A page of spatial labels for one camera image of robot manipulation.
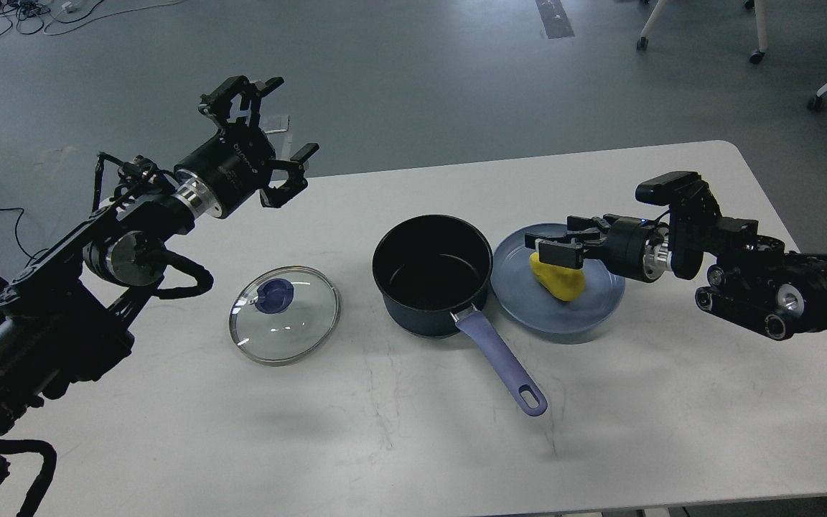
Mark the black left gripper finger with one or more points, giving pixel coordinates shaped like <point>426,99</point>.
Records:
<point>295,182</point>
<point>235,105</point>

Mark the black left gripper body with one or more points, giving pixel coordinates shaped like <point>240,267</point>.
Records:
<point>221,174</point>

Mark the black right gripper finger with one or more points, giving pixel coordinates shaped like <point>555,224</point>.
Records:
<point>600,224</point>
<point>568,251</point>

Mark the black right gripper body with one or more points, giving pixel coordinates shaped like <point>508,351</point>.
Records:
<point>635,248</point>

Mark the yellow potato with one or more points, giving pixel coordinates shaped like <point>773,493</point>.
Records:
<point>561,283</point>

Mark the glass pot lid blue knob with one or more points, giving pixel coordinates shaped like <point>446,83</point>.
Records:
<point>283,315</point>

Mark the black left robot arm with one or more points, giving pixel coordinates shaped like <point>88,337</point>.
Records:
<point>65,318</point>

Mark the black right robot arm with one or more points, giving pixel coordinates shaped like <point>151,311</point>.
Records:
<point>754,283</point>

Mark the blue round plate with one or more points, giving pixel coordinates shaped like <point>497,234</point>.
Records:
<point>527,301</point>

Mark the white chair legs with casters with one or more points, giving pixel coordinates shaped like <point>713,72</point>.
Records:
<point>757,9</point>

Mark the dark blue saucepan purple handle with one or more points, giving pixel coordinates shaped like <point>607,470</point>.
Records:
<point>434,275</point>

